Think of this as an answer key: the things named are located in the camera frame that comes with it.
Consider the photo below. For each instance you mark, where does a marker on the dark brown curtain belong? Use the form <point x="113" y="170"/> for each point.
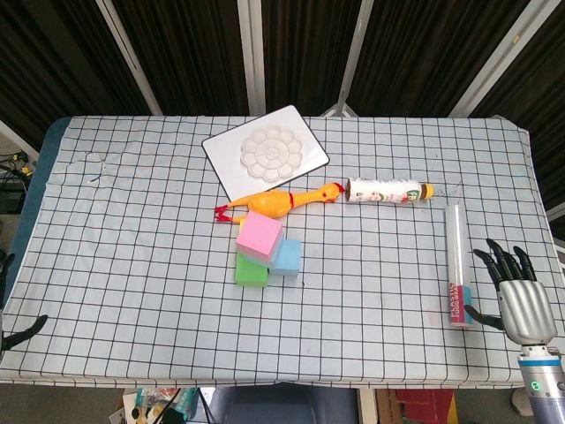
<point x="198" y="53"/>

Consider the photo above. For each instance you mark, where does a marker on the colourful snack packets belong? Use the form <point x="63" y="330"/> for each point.
<point x="154" y="404"/>

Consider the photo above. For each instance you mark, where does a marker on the green foam cube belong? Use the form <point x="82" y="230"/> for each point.
<point x="250" y="274"/>

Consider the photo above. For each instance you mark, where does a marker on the blue padded table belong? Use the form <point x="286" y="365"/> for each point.
<point x="50" y="137"/>

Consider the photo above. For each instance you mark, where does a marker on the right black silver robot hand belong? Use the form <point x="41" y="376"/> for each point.
<point x="527" y="309"/>

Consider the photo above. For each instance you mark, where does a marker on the white paint palette tray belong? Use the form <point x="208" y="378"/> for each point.
<point x="225" y="154"/>

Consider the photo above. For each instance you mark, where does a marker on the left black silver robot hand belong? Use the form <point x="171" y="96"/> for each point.
<point x="22" y="330"/>

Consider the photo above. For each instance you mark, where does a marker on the pink foam cube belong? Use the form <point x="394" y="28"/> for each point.
<point x="259" y="232"/>

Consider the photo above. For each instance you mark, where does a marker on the white flower paint palette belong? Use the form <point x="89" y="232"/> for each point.
<point x="271" y="152"/>

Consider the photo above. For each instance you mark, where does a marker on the red cardboard box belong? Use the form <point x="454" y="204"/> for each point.
<point x="424" y="406"/>

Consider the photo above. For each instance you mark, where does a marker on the white labelled drink bottle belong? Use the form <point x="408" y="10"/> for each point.
<point x="384" y="191"/>

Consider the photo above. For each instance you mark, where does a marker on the white metal frame pole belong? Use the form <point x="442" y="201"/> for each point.
<point x="353" y="57"/>
<point x="132" y="62"/>
<point x="252" y="57"/>
<point x="499" y="62"/>

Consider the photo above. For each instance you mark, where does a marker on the white checkered tablecloth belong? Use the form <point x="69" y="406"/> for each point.
<point x="132" y="221"/>

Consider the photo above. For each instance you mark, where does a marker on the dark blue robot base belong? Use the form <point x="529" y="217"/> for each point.
<point x="282" y="406"/>

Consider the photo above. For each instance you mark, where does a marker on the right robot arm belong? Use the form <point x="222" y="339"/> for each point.
<point x="542" y="391"/>

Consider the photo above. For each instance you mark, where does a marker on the yellow rubber chicken toy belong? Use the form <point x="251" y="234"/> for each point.
<point x="273" y="202"/>

